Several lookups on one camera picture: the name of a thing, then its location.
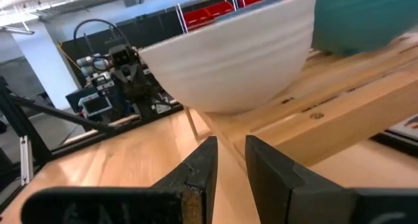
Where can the silver frame bracket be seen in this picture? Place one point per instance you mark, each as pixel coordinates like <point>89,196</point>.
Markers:
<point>26,162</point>

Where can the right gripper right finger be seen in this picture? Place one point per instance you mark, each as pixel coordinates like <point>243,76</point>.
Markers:
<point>277,198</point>

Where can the wooden slatted shelf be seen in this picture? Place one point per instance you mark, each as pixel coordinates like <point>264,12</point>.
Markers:
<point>343,119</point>

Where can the tablet with white frame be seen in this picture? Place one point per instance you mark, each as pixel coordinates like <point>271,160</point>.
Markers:
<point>96,105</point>

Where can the white bowl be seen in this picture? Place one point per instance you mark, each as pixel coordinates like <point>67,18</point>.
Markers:
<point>228,70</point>

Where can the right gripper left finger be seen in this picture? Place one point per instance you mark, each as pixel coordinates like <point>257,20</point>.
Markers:
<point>196,198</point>

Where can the green bowl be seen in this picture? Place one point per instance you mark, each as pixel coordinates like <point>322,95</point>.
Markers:
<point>359,21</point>

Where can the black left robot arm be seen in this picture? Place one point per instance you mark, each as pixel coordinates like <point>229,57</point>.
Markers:
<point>145,108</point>

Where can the grey industrial robot arm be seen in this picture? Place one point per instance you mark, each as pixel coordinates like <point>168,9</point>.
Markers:
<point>86,61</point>

